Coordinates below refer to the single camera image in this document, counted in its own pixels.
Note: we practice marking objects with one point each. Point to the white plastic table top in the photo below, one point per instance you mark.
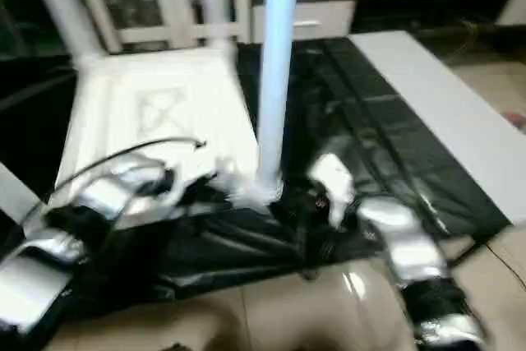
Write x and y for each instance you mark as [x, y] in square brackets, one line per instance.
[197, 100]

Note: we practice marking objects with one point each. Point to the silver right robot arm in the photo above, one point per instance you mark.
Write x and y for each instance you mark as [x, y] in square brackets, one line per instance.
[411, 252]

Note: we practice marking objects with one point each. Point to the black work mat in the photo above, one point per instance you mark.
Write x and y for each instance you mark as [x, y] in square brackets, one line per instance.
[349, 92]

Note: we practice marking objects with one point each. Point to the white glass door cabinet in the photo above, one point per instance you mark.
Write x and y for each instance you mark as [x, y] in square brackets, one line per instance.
[172, 32]

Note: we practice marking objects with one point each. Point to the white drawer unit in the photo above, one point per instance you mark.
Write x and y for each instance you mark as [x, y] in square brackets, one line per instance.
[328, 18]

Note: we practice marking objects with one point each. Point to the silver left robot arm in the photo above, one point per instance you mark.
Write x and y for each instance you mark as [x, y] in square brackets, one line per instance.
[107, 195]

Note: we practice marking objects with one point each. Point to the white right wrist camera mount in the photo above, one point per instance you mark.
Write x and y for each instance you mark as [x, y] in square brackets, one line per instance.
[335, 178]

